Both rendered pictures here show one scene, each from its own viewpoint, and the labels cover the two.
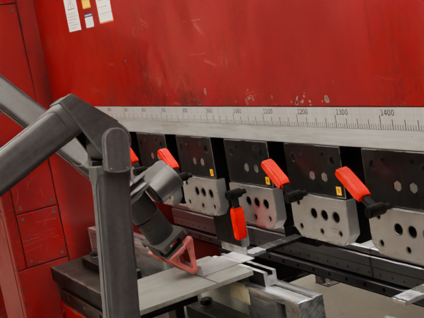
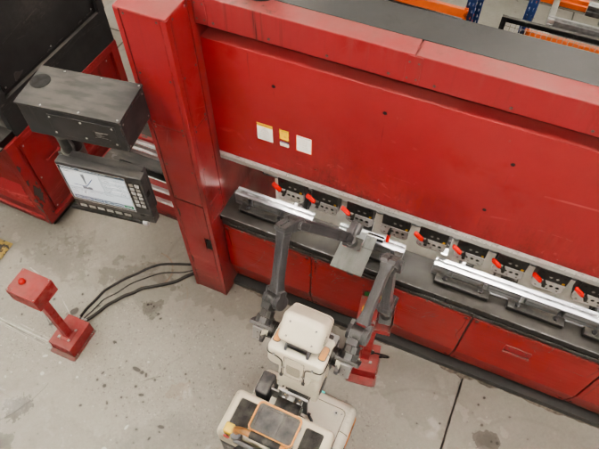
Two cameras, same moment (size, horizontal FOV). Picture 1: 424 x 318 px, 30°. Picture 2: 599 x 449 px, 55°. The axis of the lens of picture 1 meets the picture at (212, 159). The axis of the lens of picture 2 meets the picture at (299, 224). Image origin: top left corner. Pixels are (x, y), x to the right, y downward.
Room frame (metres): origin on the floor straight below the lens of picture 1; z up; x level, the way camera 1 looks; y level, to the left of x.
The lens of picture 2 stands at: (0.40, 1.36, 3.69)
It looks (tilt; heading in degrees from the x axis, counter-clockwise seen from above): 55 degrees down; 323
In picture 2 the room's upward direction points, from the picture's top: straight up
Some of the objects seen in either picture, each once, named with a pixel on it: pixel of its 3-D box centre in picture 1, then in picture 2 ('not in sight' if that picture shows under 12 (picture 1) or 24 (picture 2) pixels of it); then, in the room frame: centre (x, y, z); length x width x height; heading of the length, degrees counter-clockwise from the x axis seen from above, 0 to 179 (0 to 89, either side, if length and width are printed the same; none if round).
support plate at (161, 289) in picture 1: (176, 283); (353, 252); (1.55, 0.11, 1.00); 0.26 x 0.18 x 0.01; 119
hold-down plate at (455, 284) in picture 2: not in sight; (461, 287); (1.07, -0.26, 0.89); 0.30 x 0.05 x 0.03; 29
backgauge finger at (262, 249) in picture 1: (292, 235); not in sight; (1.71, -0.15, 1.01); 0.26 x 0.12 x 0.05; 119
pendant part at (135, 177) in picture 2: not in sight; (111, 184); (2.41, 1.02, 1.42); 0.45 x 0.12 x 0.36; 38
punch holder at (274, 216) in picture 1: (267, 178); (397, 221); (1.47, -0.10, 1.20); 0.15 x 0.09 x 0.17; 29
